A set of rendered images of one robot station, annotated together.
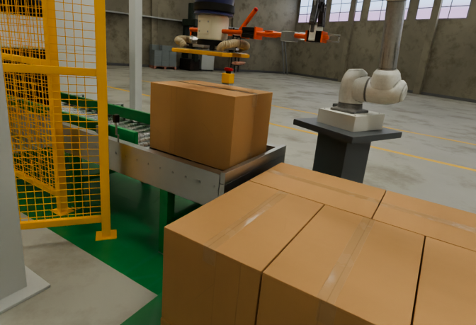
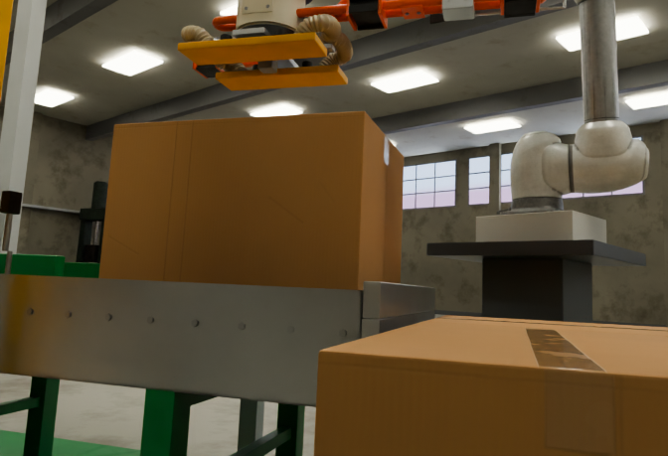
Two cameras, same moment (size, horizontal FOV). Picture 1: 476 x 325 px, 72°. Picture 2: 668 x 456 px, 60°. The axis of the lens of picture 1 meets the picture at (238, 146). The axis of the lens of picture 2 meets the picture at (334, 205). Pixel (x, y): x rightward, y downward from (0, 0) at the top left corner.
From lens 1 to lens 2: 87 cm
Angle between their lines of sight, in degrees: 28
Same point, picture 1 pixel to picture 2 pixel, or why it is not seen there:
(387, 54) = (602, 91)
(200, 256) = (527, 432)
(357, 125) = (577, 230)
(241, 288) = not seen: outside the picture
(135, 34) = (12, 168)
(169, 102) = (169, 163)
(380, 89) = (603, 156)
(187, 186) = (248, 357)
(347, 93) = (534, 175)
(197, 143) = (252, 253)
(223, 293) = not seen: outside the picture
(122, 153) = (17, 305)
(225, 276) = not seen: outside the picture
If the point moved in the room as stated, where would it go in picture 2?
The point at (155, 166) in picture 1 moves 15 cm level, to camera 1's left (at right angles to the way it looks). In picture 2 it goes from (134, 319) to (45, 317)
